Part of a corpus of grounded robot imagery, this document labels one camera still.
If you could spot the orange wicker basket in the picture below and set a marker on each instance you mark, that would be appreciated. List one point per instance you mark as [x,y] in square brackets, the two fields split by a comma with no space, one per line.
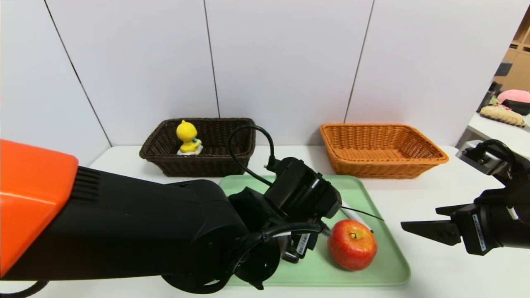
[381,165]

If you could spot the light green plastic tray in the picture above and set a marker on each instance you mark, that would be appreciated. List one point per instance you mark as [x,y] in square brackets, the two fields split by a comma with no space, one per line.
[372,269]

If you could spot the pink plush toy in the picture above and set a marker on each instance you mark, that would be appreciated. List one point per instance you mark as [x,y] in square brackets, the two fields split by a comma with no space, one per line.
[513,96]

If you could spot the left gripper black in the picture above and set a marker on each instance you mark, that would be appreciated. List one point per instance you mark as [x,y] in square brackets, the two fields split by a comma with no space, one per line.
[302,244]

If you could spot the red yellow apple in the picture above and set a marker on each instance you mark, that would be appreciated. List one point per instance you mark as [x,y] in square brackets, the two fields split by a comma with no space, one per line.
[352,248]

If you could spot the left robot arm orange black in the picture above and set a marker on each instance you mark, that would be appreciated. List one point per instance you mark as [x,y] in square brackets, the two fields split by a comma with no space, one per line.
[124,223]

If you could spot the yellow duck toy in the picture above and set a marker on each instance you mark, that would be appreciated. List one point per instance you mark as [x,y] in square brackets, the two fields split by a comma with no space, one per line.
[187,134]

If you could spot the dark brown wicker basket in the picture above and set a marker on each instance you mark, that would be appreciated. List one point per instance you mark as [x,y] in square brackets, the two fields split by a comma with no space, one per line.
[165,163]

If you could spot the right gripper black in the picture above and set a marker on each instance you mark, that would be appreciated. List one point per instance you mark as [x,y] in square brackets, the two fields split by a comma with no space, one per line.
[477,234]

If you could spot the wooden shelf unit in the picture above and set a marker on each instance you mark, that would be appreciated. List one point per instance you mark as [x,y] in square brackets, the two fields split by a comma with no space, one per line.
[519,70]

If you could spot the white marker pen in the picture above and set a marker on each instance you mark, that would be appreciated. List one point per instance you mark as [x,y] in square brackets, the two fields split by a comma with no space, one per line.
[356,218]

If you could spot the beige woven pouch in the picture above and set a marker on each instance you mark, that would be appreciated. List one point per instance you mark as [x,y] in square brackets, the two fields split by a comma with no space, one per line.
[501,116]

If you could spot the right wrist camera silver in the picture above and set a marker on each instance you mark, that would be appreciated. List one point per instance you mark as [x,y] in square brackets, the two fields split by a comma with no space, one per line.
[482,162]

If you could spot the white side table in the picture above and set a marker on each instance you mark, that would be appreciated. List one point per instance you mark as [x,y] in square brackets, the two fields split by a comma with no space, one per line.
[492,130]

